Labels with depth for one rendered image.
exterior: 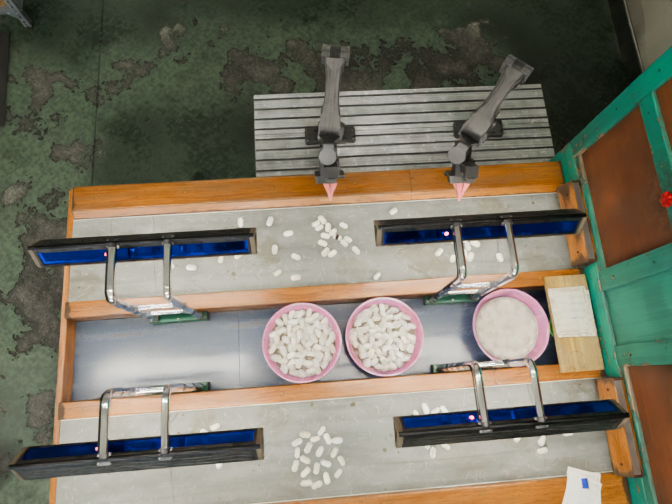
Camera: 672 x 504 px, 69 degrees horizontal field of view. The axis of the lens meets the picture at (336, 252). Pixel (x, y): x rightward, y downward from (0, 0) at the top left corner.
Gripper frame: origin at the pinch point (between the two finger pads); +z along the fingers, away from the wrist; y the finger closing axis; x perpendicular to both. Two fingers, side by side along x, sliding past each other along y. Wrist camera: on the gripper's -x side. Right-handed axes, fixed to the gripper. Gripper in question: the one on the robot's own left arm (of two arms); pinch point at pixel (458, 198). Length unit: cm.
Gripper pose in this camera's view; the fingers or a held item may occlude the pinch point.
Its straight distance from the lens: 177.7
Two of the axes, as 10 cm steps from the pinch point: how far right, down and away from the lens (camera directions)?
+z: 0.3, 9.0, 4.3
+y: 10.0, -0.6, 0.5
